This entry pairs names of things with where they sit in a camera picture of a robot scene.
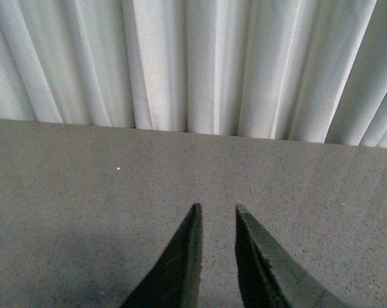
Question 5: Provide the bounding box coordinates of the white pleated curtain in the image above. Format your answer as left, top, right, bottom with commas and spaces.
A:
0, 1, 387, 148

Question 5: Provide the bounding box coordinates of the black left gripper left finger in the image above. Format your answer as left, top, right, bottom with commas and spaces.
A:
121, 203, 202, 307

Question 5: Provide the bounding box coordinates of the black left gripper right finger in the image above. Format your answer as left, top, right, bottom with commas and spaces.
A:
235, 204, 341, 307

